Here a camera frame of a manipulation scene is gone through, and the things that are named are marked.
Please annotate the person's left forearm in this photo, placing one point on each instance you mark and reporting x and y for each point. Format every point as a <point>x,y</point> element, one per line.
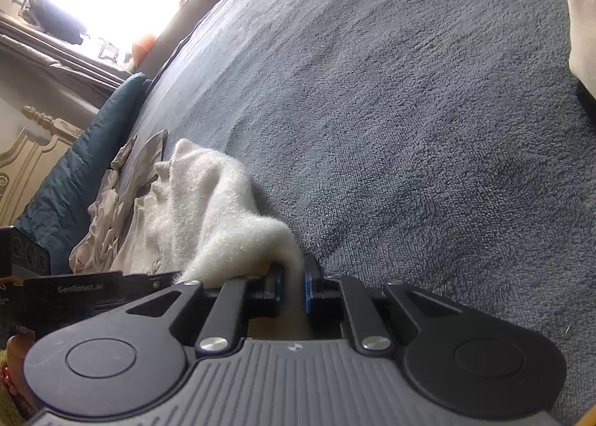
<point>21,361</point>

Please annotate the beige satin garment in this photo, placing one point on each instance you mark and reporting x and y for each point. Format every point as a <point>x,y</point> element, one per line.
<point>100,221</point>

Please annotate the grey bed blanket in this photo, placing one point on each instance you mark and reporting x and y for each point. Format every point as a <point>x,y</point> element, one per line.
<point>396,128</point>

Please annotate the brown window ledge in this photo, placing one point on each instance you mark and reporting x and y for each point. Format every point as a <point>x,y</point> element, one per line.
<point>56,58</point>

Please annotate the white fluffy sweater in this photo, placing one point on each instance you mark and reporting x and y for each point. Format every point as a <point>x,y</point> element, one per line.
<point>584,35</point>

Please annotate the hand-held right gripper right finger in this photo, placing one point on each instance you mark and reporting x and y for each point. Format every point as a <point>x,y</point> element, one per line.
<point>308,288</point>

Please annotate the small orange item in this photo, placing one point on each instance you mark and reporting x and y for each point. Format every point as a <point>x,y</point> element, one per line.
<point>143,46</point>

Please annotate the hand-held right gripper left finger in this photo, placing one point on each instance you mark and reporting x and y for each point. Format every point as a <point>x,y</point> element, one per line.
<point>281,291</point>

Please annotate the cream carved headboard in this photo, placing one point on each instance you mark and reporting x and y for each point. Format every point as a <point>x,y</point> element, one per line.
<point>28,156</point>

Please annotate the cream deer print sweater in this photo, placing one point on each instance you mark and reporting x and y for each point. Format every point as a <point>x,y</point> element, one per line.
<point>223,221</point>

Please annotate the person's yellow-green clothing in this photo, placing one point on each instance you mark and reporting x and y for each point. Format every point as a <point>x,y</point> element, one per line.
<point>7,402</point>

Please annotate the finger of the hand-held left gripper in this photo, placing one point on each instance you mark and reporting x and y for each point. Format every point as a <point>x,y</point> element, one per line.
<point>144,281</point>

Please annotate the dark blue bag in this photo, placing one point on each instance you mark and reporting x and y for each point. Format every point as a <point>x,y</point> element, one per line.
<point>60,18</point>

